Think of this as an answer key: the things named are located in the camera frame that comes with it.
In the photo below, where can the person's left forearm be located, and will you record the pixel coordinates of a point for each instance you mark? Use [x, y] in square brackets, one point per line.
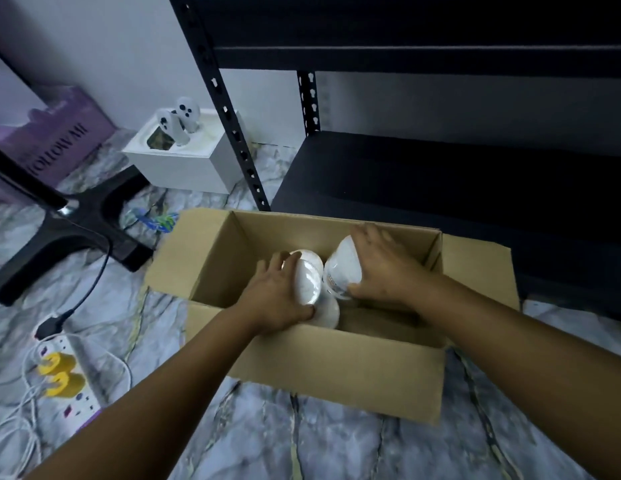
[150, 399]

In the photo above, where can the person's right thumb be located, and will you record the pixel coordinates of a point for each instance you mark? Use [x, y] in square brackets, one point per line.
[358, 289]

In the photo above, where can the white power strip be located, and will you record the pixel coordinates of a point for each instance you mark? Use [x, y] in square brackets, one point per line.
[83, 394]

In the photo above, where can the purple printed box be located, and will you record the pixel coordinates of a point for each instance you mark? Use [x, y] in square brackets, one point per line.
[50, 139]

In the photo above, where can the white plastic jar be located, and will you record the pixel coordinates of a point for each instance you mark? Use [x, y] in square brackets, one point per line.
[341, 269]

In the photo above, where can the white handheld controller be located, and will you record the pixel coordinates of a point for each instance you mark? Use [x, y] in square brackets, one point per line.
[169, 125]
[188, 113]

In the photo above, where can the person's right forearm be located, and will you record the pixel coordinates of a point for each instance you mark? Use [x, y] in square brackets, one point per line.
[530, 364]

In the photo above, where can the person's left hand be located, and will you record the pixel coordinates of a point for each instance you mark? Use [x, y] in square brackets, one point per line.
[273, 302]

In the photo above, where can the white round container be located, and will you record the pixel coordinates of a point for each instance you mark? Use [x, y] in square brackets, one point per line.
[309, 284]
[328, 314]

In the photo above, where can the blue green plastic wrapper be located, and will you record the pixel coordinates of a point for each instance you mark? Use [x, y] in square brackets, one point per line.
[158, 220]

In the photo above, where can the black stand base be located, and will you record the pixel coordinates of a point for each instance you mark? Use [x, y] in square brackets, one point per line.
[75, 234]

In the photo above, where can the person's left thumb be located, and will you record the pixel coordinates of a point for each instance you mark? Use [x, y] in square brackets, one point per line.
[304, 313]

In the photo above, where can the black metal shelf rack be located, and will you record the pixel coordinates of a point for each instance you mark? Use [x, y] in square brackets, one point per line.
[440, 184]

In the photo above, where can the white square box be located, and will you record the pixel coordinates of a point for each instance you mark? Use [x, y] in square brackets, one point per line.
[190, 164]

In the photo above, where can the person's right hand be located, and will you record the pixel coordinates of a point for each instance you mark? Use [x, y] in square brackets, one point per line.
[390, 274]

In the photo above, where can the brown cardboard box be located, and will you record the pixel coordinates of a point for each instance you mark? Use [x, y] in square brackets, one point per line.
[350, 364]

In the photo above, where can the yellow plug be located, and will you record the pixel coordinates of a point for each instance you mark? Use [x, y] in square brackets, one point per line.
[58, 363]
[66, 384]

